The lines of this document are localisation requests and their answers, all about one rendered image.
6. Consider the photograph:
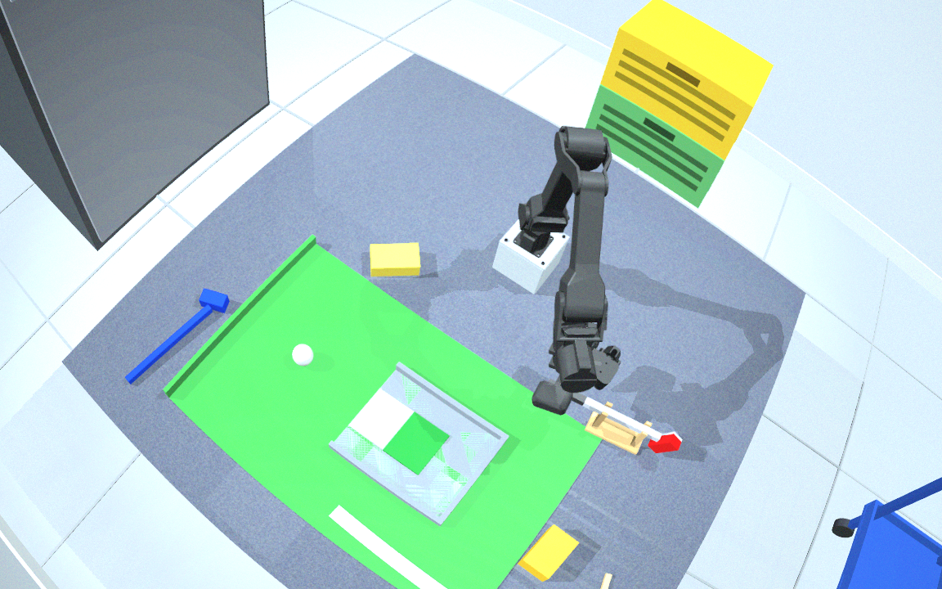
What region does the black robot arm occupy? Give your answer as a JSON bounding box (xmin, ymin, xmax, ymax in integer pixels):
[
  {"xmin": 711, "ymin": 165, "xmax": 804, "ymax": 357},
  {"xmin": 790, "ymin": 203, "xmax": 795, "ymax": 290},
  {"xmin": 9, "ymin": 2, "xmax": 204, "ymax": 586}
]
[{"xmin": 513, "ymin": 125, "xmax": 621, "ymax": 393}]

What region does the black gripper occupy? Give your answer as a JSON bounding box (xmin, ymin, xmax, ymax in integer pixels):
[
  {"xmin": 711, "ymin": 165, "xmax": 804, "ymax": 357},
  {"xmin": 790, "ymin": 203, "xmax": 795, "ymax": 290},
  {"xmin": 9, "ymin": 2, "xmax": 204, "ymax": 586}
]
[{"xmin": 532, "ymin": 342, "xmax": 573, "ymax": 415}]

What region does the white ball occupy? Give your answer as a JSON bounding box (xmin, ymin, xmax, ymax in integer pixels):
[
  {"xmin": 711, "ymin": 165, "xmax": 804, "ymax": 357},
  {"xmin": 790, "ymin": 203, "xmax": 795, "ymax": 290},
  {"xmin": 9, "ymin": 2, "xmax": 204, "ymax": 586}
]
[{"xmin": 292, "ymin": 344, "xmax": 314, "ymax": 366}]

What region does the green flat mat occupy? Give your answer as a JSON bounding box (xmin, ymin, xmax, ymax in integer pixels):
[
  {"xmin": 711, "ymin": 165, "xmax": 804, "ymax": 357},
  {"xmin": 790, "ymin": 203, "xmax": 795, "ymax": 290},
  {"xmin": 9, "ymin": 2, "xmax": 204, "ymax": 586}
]
[{"xmin": 169, "ymin": 244, "xmax": 602, "ymax": 589}]

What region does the blue putter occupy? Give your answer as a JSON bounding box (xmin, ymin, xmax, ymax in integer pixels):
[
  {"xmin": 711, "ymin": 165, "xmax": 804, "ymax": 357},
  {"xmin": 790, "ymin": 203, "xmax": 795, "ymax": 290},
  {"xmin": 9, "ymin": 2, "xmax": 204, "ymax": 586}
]
[{"xmin": 125, "ymin": 289, "xmax": 230, "ymax": 384}]

